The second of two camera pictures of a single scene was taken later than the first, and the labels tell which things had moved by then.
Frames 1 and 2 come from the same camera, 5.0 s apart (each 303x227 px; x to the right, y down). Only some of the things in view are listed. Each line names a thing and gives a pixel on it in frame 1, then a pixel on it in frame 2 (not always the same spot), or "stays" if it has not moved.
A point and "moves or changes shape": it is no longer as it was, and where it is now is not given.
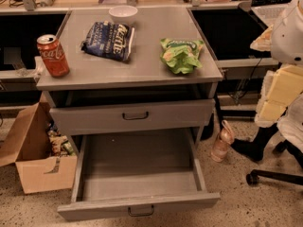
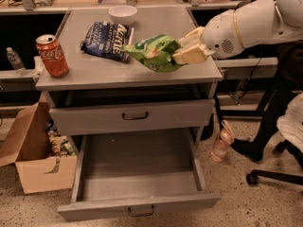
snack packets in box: [59, 144] stays
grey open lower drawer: [125, 171] stays
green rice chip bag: [181, 56] moves or changes shape
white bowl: [123, 14] stays
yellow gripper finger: [263, 42] to [192, 38]
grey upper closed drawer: [132, 117] stays
